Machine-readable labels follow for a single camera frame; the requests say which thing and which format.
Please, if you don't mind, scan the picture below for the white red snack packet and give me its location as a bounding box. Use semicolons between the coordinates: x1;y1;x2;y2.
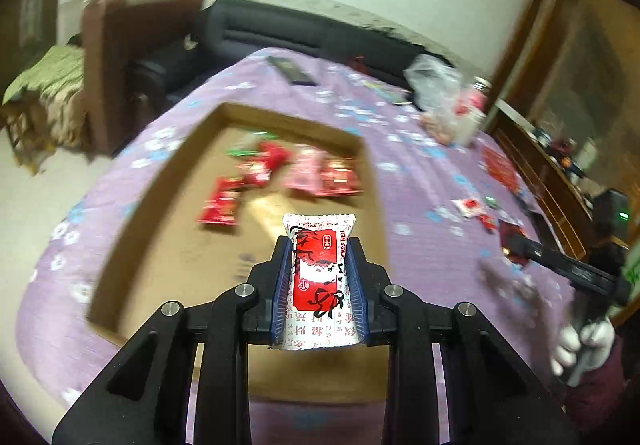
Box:
452;197;485;219
282;213;360;351

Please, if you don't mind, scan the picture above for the small red snack packet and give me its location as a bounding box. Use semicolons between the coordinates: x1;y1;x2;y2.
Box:
478;213;498;233

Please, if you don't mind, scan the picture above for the green candy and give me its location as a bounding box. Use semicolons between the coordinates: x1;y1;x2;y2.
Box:
227;131;277;158
485;196;500;210

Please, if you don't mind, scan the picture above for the dark red foil snack packet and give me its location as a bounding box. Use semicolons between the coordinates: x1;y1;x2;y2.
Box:
498;219;533;267

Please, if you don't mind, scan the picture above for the white gloved right hand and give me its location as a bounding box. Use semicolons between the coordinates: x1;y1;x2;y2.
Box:
550;318;615;377

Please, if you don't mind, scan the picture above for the flat cardboard box tray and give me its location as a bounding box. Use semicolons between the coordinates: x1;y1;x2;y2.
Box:
87;103;388;404

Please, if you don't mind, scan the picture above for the red snack packet in box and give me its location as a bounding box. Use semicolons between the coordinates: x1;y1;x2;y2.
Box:
198;176;244;226

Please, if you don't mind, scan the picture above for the red patterned packet in box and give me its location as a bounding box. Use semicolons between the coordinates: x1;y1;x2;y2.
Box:
320;157;362;197

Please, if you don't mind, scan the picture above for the pink snack packet in box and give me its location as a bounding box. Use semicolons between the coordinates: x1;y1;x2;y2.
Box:
284;146;328;196

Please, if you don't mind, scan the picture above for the purple floral tablecloth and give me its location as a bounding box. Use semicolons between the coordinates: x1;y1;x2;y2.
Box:
17;49;577;444

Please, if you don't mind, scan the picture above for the red candy in box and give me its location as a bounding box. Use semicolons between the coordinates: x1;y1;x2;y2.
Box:
238;141;292;187

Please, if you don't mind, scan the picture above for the red foil gift bag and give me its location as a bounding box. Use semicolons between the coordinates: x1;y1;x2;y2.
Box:
482;146;520;193

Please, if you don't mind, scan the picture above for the green candy in box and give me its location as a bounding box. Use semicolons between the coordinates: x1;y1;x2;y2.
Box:
227;131;277;158

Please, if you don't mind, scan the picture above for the wooden display cabinet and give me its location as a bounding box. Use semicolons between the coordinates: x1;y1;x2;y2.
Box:
488;0;639;257

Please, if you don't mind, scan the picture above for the white plastic jar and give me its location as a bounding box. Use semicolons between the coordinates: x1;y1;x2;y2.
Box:
454;108;486;146

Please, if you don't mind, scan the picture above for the black smartphone on table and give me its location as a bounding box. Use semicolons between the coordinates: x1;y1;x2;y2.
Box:
267;56;317;87

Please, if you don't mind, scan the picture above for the pink sleeved thermos bottle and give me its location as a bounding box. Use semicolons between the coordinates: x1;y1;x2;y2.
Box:
465;76;491;110

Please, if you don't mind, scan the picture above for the clear plastic bag with food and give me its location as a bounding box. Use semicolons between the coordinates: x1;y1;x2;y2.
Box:
404;54;462;145

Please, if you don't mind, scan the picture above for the black leather sofa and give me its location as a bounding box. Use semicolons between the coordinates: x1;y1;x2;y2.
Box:
129;0;430;103

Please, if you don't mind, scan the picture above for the brown armchair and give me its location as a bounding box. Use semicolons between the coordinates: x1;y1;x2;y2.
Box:
81;0;204;155

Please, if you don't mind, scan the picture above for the green blanket on bed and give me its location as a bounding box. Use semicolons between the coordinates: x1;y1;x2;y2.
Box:
2;46;88;148

